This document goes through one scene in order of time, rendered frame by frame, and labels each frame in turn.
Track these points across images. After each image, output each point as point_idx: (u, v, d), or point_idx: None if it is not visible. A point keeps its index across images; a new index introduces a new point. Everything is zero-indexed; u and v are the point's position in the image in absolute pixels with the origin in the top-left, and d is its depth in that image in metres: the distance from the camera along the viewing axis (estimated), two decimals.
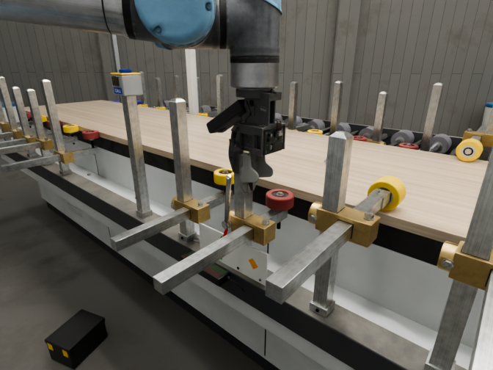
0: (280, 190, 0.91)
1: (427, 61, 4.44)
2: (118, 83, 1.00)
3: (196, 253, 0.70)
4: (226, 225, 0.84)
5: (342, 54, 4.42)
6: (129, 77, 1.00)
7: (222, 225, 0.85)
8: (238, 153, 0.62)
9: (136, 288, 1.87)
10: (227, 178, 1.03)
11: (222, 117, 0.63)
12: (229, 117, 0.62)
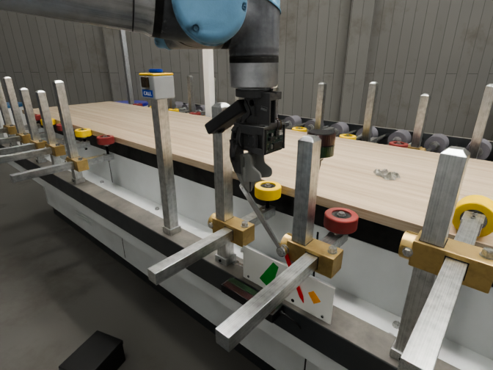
0: (340, 209, 0.79)
1: (442, 61, 4.32)
2: (148, 84, 0.88)
3: (260, 293, 0.57)
4: (281, 249, 0.71)
5: (356, 53, 4.29)
6: (161, 78, 0.88)
7: (278, 254, 0.73)
8: (239, 153, 0.62)
9: (153, 303, 1.74)
10: (271, 194, 0.91)
11: (221, 117, 0.63)
12: (228, 117, 0.62)
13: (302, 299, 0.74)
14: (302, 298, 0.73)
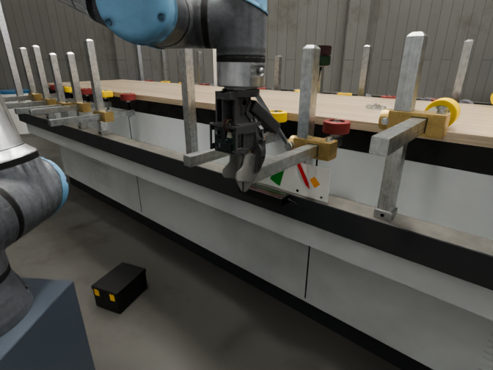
0: None
1: (437, 48, 4.50)
2: None
3: (274, 157, 0.75)
4: (288, 144, 0.90)
5: (354, 40, 4.48)
6: None
7: (286, 149, 0.91)
8: None
9: (169, 249, 1.92)
10: (279, 116, 1.09)
11: None
12: None
13: (307, 186, 0.91)
14: (307, 184, 0.91)
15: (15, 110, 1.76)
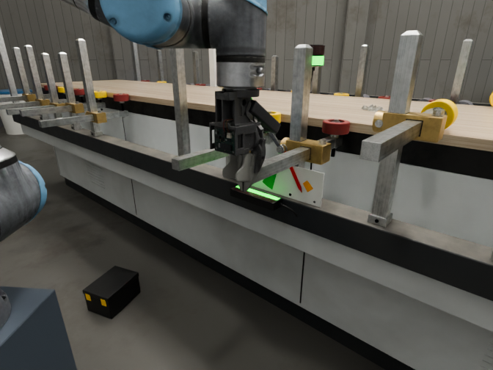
0: None
1: (436, 48, 4.47)
2: None
3: (274, 157, 0.75)
4: (280, 147, 0.87)
5: (353, 40, 4.45)
6: None
7: (278, 152, 0.88)
8: None
9: (163, 252, 1.90)
10: None
11: None
12: None
13: (300, 189, 0.88)
14: (300, 188, 0.88)
15: (7, 111, 1.73)
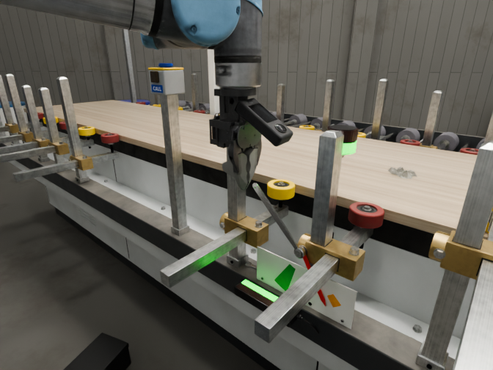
0: (364, 203, 0.78)
1: (447, 59, 4.29)
2: (158, 79, 0.85)
3: (294, 285, 0.57)
4: (299, 251, 0.68)
5: (359, 52, 4.26)
6: (171, 73, 0.85)
7: (296, 255, 0.69)
8: None
9: (158, 305, 1.71)
10: (285, 192, 0.88)
11: None
12: None
13: (323, 303, 0.70)
14: (323, 301, 0.70)
15: None
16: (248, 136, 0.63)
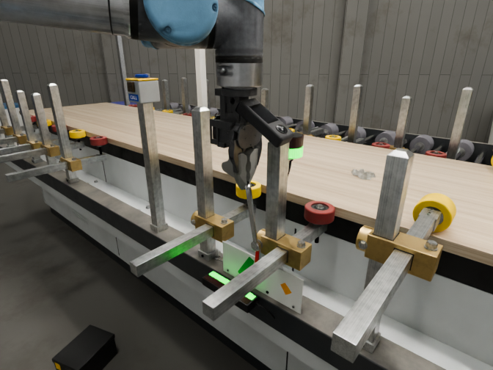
0: (319, 202, 0.86)
1: (436, 62, 4.37)
2: (134, 89, 0.93)
3: (243, 273, 0.65)
4: (256, 246, 0.76)
5: (350, 55, 4.34)
6: (146, 83, 0.93)
7: (252, 247, 0.78)
8: None
9: (146, 299, 1.79)
10: (251, 192, 0.96)
11: None
12: None
13: None
14: None
15: None
16: (249, 136, 0.63)
